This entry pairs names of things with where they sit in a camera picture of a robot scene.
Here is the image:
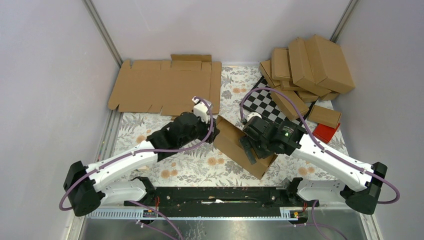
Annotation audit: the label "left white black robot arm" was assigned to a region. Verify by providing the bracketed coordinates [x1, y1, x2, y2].
[59, 112, 219, 217]

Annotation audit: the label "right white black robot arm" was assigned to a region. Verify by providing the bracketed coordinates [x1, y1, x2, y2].
[239, 113, 388, 215]

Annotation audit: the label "small cardboard box on red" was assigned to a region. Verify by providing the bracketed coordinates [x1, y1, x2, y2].
[308, 105, 342, 129]

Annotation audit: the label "low folded cardboard box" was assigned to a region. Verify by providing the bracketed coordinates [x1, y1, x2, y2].
[296, 91, 319, 103]

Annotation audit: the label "large folded cardboard box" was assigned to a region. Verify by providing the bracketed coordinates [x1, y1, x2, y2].
[305, 35, 356, 94]

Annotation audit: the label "black white chessboard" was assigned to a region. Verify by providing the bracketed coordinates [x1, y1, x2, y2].
[241, 76, 317, 124]

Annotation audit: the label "stack of flat cardboard blanks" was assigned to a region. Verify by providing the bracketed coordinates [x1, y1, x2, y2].
[107, 54, 222, 116]

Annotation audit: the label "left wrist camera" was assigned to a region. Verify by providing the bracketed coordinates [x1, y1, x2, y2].
[192, 96, 213, 123]

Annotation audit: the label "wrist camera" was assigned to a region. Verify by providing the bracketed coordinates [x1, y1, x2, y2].
[192, 96, 213, 123]
[244, 112, 262, 123]

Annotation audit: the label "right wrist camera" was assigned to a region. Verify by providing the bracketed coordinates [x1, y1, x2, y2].
[244, 112, 262, 123]

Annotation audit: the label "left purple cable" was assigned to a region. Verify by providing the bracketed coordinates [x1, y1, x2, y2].
[58, 96, 216, 240]

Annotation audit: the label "purple cable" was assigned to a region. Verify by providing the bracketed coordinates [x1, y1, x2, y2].
[58, 96, 216, 240]
[239, 87, 401, 240]

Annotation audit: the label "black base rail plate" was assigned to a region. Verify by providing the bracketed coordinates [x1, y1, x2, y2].
[124, 186, 314, 218]

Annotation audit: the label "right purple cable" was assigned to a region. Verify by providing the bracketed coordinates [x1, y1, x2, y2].
[239, 87, 401, 240]

